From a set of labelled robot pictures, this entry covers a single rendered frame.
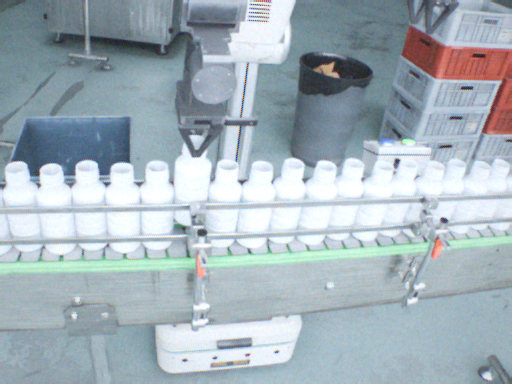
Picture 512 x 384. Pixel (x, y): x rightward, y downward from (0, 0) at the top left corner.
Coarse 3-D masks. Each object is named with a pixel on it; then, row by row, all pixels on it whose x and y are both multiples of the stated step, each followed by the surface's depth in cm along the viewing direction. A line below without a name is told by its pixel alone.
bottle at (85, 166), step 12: (84, 168) 80; (96, 168) 78; (84, 180) 77; (96, 180) 79; (72, 192) 79; (84, 192) 78; (96, 192) 79; (84, 204) 79; (96, 204) 80; (84, 216) 80; (96, 216) 81; (84, 228) 82; (96, 228) 82
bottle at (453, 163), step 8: (456, 160) 96; (448, 168) 95; (456, 168) 94; (464, 168) 94; (448, 176) 95; (456, 176) 94; (448, 184) 95; (456, 184) 95; (448, 192) 96; (456, 192) 95; (440, 208) 98; (448, 208) 98; (440, 216) 99; (448, 216) 99
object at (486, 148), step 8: (480, 136) 342; (488, 136) 338; (496, 136) 340; (504, 136) 342; (480, 144) 342; (488, 144) 344; (496, 144) 347; (504, 144) 349; (480, 152) 346; (488, 152) 349; (496, 152) 351; (504, 152) 354
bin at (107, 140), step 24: (24, 120) 130; (48, 120) 133; (72, 120) 135; (96, 120) 137; (120, 120) 139; (24, 144) 128; (48, 144) 138; (72, 144) 140; (96, 144) 141; (120, 144) 143; (72, 168) 144
